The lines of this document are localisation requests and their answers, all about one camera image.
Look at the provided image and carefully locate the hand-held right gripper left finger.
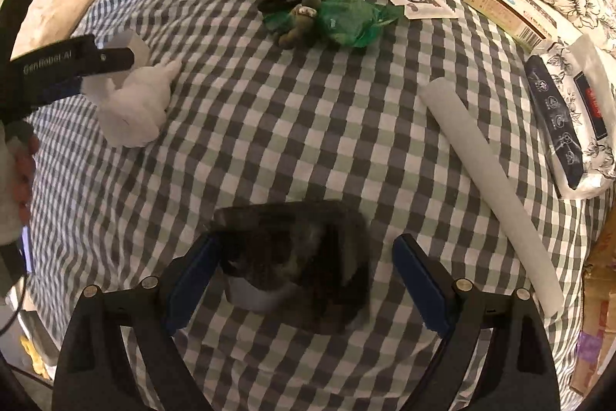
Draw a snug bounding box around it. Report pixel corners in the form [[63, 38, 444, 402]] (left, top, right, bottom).
[[52, 232, 222, 411]]

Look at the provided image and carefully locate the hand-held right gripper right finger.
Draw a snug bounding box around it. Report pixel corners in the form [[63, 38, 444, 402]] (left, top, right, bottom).
[[392, 234, 561, 411]]

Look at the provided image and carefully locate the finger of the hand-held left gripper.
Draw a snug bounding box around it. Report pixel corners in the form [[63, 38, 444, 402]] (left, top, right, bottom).
[[26, 74, 90, 111], [94, 47, 135, 73]]

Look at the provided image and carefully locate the white plush toy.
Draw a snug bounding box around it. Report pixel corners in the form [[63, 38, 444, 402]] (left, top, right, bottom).
[[82, 30, 184, 148]]

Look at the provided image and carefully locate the white foam tube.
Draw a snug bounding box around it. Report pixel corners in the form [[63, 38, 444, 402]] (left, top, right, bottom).
[[418, 76, 565, 318]]

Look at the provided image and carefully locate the cardboard box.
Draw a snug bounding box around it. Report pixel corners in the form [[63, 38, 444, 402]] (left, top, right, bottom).
[[570, 238, 616, 397]]

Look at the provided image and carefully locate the olive plush keychain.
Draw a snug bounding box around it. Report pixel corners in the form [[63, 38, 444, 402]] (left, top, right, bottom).
[[274, 0, 328, 50]]

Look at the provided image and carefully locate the floral wipes packet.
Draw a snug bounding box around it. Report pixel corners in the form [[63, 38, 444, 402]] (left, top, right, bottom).
[[524, 33, 616, 200]]

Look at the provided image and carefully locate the green plastic bag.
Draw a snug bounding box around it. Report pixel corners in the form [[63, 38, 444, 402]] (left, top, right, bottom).
[[264, 0, 405, 48]]

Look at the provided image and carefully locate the person's left hand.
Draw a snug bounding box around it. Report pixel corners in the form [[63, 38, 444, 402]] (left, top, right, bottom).
[[12, 134, 42, 224]]

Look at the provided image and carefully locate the checked blanket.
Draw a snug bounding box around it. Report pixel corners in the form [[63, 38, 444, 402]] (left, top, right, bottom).
[[24, 0, 602, 411]]

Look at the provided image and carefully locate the cream medicine box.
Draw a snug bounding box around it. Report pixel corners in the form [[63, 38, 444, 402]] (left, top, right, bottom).
[[462, 0, 561, 55]]

